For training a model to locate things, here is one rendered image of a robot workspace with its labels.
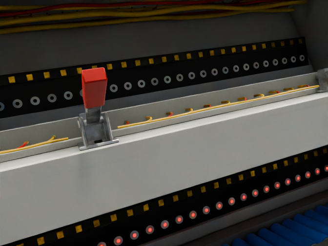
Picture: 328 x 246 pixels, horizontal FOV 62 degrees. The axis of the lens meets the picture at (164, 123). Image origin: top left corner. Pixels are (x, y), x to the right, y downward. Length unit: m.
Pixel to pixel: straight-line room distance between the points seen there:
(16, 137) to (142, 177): 0.11
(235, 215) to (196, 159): 0.21
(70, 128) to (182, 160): 0.10
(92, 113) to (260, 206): 0.31
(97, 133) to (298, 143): 0.18
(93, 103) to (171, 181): 0.08
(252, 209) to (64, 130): 0.29
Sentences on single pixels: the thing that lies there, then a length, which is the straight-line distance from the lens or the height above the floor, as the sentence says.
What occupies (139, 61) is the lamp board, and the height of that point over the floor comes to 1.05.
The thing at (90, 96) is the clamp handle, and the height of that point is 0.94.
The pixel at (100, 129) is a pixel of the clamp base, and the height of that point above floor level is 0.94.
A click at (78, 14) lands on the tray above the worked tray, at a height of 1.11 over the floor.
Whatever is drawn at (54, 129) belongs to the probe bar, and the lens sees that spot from 0.24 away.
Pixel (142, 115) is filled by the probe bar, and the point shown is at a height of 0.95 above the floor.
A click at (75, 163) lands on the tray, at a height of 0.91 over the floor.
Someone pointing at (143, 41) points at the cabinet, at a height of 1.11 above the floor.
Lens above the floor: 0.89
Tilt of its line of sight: 11 degrees up
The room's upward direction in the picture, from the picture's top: 16 degrees counter-clockwise
